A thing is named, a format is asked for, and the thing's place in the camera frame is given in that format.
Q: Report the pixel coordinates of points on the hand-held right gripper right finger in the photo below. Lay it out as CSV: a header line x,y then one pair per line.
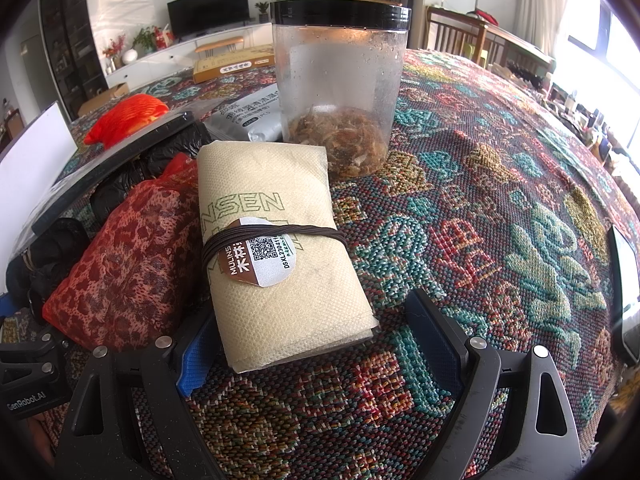
x,y
434,342

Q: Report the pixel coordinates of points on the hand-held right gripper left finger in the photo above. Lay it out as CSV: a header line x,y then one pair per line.
x,y
194,364

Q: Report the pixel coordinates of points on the red mesh bag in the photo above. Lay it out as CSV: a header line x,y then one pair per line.
x,y
125,265

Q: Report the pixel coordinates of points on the black cloth pouch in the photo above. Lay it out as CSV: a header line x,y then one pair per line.
x,y
55,252

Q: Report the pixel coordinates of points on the black plastic bag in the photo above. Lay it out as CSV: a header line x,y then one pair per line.
x,y
112,195

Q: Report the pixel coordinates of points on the beige cloth bundle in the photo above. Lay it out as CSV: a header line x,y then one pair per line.
x,y
270,185

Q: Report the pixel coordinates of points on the red fish plush toy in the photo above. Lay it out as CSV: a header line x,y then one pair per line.
x,y
125,120

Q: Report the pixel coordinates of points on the patterned woven blanket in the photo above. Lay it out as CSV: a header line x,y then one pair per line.
x,y
475,185

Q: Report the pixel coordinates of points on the dark screen tablet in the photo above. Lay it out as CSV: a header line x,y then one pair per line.
x,y
625,285

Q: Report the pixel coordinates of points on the grey foil pouch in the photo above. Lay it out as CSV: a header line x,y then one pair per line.
x,y
245,121

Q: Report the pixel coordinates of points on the clear jar with black lid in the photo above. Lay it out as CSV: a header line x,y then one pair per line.
x,y
340,85

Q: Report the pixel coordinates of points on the brown carton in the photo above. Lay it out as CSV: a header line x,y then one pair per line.
x,y
107,94

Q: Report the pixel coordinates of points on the flat cardboard box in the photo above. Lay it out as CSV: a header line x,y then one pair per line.
x,y
225,67

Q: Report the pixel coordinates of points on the white television cabinet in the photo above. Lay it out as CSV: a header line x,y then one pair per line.
x,y
175,54

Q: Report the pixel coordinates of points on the wooden dining chair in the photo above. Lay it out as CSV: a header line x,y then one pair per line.
x,y
450,30

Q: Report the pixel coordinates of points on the white round vase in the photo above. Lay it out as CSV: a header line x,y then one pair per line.
x,y
130,56

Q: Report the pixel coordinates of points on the wooden stool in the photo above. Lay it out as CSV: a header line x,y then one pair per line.
x,y
220,42

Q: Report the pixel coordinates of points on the red flower arrangement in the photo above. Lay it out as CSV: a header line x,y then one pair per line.
x,y
114,49

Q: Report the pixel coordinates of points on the red gift decoration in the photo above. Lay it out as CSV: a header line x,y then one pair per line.
x,y
162,37

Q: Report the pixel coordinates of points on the green bushy potted plant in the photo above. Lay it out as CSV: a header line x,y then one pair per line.
x,y
145,39

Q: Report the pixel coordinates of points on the red item on table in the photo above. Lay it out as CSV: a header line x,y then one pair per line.
x,y
486,16

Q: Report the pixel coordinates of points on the dark glass cabinet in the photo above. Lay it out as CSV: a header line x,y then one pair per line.
x,y
70,35

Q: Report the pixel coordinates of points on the black television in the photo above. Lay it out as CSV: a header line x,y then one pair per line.
x,y
207,10

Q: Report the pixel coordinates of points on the small potted plant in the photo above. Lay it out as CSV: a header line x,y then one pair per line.
x,y
262,10

